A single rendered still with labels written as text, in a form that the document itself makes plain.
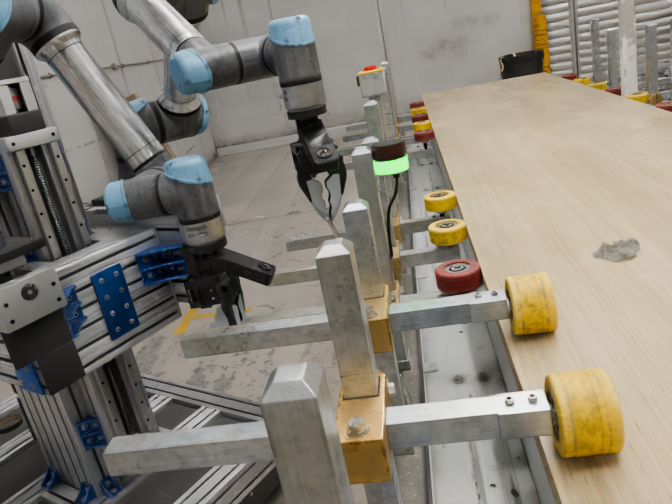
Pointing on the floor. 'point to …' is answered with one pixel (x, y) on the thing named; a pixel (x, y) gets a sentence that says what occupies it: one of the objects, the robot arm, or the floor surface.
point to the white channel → (627, 46)
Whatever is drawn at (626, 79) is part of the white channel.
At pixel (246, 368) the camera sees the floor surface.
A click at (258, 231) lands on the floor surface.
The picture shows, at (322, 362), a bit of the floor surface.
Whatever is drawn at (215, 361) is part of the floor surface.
